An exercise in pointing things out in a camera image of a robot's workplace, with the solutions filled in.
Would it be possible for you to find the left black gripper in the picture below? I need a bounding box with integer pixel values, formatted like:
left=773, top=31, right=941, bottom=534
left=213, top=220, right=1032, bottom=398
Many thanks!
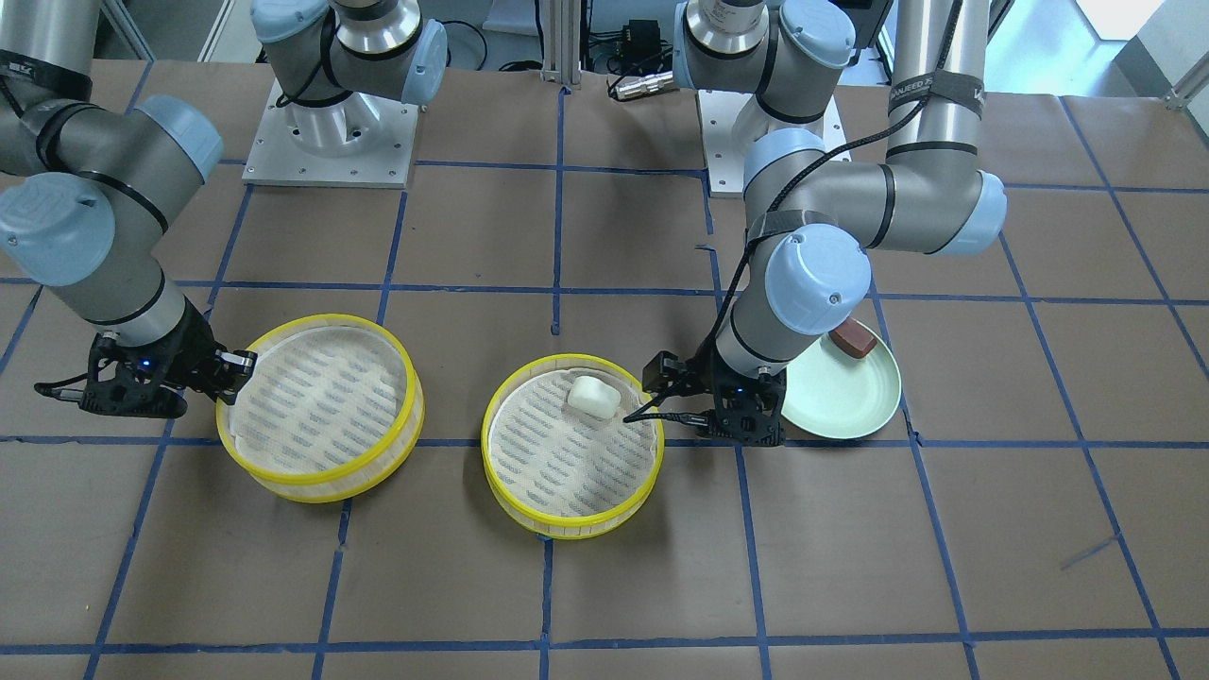
left=623, top=342, right=787, bottom=446

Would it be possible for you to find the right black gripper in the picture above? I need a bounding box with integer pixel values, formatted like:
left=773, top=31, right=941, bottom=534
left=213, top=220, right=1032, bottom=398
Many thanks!
left=36, top=300, right=258, bottom=417

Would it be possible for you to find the white steamed bun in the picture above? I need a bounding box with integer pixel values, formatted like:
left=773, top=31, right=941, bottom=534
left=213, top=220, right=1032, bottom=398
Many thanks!
left=566, top=375, right=621, bottom=420

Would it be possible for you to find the yellow steamer basket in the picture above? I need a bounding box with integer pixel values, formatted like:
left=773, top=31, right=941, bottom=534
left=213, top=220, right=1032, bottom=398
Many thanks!
left=481, top=353, right=665, bottom=538
left=215, top=315, right=426, bottom=503

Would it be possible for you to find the brown bun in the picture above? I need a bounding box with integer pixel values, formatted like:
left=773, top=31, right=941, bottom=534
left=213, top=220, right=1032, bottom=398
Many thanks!
left=828, top=317, right=881, bottom=361

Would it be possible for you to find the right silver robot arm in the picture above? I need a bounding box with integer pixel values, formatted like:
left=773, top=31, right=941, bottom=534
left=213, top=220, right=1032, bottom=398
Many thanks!
left=2, top=1, right=449, bottom=420

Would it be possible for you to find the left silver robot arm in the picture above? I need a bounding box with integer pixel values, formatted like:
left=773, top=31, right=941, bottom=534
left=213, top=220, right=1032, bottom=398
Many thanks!
left=626, top=1, right=1007, bottom=445

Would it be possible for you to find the light green plate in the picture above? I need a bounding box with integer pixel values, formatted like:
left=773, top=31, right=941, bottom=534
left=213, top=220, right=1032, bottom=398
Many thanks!
left=782, top=327, right=902, bottom=439

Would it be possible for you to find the black power box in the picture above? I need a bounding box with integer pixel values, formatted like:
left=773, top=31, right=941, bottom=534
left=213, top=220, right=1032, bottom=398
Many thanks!
left=618, top=19, right=663, bottom=64

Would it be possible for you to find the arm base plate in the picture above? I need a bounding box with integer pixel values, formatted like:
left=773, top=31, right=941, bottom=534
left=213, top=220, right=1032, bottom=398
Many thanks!
left=698, top=90, right=851, bottom=198
left=242, top=83, right=424, bottom=190

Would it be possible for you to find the silver cable connector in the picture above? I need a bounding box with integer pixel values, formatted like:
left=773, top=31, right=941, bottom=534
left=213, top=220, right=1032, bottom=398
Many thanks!
left=607, top=73, right=681, bottom=102

